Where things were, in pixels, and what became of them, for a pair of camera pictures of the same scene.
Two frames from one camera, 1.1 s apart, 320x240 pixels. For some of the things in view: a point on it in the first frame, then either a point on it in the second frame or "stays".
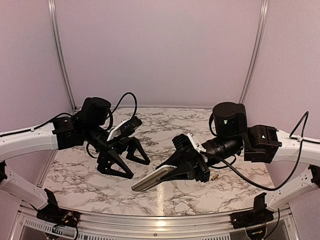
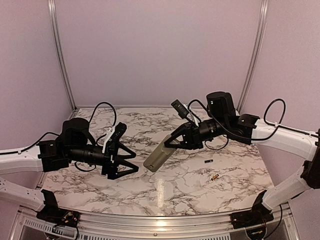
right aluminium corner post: [256, 50] stays
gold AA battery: [214, 177] stays
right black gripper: [198, 169] to [192, 135]
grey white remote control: [152, 179] to [158, 156]
